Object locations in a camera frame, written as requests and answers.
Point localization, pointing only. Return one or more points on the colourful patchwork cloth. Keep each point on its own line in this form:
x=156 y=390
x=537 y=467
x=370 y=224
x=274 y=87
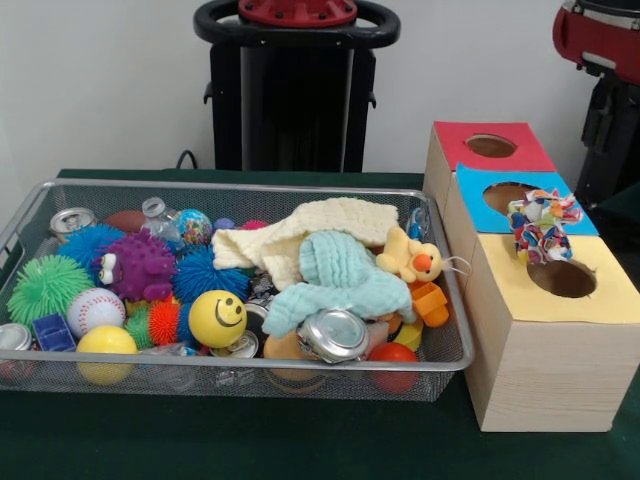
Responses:
x=540 y=230

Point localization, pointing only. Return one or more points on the red ball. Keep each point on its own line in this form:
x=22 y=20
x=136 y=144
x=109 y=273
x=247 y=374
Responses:
x=392 y=352

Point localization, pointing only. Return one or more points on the light blue muslin cloth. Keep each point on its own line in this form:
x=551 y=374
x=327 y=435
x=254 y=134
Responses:
x=345 y=295

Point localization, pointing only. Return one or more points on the green spiky rubber ball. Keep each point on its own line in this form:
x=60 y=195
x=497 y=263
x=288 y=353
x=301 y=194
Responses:
x=45 y=290

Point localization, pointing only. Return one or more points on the cream muslin cloth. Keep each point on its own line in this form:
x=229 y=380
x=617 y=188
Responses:
x=340 y=215

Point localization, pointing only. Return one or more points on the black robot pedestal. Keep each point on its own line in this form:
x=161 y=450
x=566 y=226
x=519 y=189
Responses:
x=295 y=100

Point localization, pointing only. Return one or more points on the yellow smiley face ball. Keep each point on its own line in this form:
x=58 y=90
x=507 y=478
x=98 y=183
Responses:
x=215 y=320

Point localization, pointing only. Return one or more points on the wooden box with three holes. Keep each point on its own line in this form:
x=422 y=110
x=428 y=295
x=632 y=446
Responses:
x=550 y=375

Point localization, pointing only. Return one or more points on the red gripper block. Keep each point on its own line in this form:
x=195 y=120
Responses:
x=600 y=35

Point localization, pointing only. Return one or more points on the yellow plush duck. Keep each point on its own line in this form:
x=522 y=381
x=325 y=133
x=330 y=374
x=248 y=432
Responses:
x=400 y=250

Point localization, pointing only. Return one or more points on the plain yellow ball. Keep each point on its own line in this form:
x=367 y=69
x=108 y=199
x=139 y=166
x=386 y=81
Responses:
x=105 y=342

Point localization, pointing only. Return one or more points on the purple monster toy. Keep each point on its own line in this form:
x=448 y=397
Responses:
x=142 y=265

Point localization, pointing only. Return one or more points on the dark green table cloth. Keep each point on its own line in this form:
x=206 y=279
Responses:
x=625 y=200
x=300 y=440

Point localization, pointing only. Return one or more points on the crushed silver can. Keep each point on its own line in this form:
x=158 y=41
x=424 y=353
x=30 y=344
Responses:
x=330 y=335

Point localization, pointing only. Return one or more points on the blue spiky rubber ball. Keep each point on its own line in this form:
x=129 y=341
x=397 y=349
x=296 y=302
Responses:
x=210 y=275

